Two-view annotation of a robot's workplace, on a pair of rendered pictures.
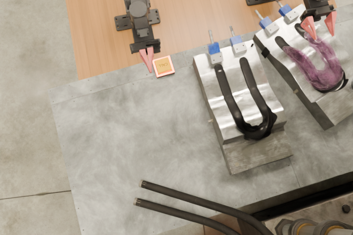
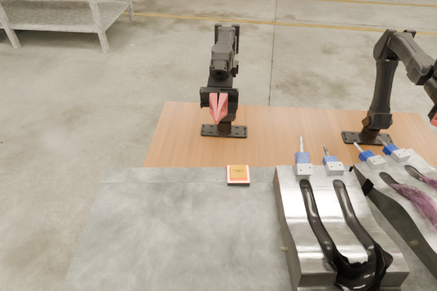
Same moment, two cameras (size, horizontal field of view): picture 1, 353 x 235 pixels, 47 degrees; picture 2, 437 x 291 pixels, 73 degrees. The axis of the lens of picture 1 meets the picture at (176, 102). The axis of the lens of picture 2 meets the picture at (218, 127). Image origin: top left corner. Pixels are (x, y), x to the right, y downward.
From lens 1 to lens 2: 0.81 m
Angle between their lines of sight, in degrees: 34
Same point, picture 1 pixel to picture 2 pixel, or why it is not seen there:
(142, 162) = (173, 282)
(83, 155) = (103, 248)
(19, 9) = (134, 145)
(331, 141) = not seen: outside the picture
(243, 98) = (336, 226)
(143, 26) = (221, 59)
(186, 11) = (276, 134)
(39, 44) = not seen: hidden behind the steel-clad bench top
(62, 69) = not seen: hidden behind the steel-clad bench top
